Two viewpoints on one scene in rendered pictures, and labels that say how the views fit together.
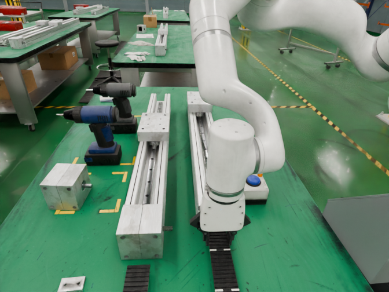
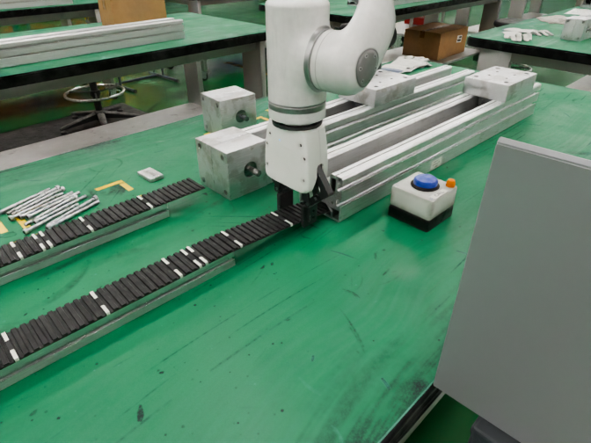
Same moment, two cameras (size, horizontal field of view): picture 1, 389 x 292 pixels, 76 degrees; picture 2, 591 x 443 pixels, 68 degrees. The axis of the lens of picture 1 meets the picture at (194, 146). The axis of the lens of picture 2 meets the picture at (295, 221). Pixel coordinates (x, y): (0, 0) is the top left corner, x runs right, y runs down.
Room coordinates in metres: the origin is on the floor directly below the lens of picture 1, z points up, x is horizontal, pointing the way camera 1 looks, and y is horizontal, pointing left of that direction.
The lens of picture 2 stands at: (0.01, -0.56, 1.19)
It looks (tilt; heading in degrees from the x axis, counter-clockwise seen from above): 33 degrees down; 51
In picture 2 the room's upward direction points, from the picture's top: straight up
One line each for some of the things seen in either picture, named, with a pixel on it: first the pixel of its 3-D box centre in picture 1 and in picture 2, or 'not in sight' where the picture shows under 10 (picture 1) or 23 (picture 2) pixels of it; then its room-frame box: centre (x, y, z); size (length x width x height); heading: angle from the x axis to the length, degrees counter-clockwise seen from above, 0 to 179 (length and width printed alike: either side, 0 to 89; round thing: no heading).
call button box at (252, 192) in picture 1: (249, 188); (418, 198); (0.60, -0.18, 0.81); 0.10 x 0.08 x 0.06; 94
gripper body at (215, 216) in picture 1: (221, 205); (296, 148); (0.42, -0.07, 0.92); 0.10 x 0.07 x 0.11; 94
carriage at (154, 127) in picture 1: (154, 129); (376, 92); (0.85, 0.16, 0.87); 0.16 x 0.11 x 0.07; 4
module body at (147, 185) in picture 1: (155, 139); (375, 112); (0.85, 0.16, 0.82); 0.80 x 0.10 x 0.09; 4
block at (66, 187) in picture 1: (72, 186); (231, 113); (0.56, 0.36, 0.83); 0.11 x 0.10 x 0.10; 90
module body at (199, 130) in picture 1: (202, 139); (442, 132); (0.87, -0.03, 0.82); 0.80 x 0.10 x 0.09; 4
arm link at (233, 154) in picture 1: (230, 154); (299, 50); (0.42, -0.07, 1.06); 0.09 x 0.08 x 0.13; 101
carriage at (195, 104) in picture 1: (198, 103); (498, 88); (1.12, -0.01, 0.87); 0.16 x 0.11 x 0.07; 4
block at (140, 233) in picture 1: (147, 230); (236, 163); (0.41, 0.11, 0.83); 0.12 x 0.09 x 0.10; 94
